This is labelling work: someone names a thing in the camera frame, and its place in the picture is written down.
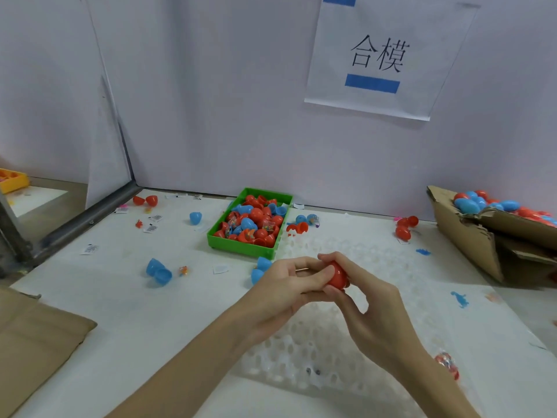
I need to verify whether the person's right forearm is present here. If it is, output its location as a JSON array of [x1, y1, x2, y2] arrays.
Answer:
[[396, 352, 484, 418]]

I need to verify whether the flat brown cardboard sheet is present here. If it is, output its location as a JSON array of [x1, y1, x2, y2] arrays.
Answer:
[[0, 284, 99, 418]]

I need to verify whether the grey metal rail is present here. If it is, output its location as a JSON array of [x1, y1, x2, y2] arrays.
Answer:
[[0, 180, 140, 275]]

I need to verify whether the pile of finished eggs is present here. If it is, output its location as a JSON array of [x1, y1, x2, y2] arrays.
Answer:
[[453, 190, 557, 225]]

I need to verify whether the yellow plastic tray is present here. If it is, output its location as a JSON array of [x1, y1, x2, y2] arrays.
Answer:
[[0, 168, 30, 195]]

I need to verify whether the green plastic tray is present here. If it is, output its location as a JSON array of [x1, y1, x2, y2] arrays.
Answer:
[[207, 188, 294, 260]]

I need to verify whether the clear plastic egg tray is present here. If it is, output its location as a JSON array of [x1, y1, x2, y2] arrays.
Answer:
[[239, 235, 489, 418]]

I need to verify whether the person's right hand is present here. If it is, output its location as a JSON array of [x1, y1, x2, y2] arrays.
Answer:
[[317, 251, 432, 375]]

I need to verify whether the person's left hand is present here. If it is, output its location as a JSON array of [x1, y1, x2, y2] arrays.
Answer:
[[225, 255, 336, 349]]

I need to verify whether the cardboard box of capsules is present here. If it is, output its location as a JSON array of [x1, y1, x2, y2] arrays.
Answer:
[[426, 185, 557, 288]]

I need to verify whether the white paper sign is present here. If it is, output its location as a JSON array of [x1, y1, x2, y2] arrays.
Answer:
[[305, 0, 480, 122]]

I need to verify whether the small capsule cluster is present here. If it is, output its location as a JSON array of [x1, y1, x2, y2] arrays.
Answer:
[[285, 213, 321, 235]]

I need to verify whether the clear triangular panel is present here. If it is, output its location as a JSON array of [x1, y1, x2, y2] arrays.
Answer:
[[85, 78, 133, 210]]

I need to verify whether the person's left forearm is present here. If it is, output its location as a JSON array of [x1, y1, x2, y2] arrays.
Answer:
[[108, 309, 258, 418]]

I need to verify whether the blue egg shell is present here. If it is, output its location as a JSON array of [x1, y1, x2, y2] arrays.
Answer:
[[145, 257, 173, 287]]

